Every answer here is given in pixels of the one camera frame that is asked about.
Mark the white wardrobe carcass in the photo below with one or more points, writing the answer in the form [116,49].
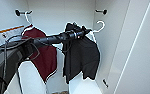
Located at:
[57,13]

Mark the maroon and white jacket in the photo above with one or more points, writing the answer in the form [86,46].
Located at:
[46,56]

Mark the white wardrobe shelf block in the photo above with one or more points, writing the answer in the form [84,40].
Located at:
[84,87]

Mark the orange striped white label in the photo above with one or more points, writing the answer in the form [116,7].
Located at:
[11,30]

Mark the black wall hook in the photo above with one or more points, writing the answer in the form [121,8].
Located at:
[17,12]
[102,11]

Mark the black garment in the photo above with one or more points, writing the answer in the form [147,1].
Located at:
[81,56]

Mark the white clothes hanger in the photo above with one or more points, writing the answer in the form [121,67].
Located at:
[28,20]
[99,24]

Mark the small black door latch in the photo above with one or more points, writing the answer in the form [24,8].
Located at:
[105,83]

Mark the white wardrobe door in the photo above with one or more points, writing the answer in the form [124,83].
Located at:
[141,40]

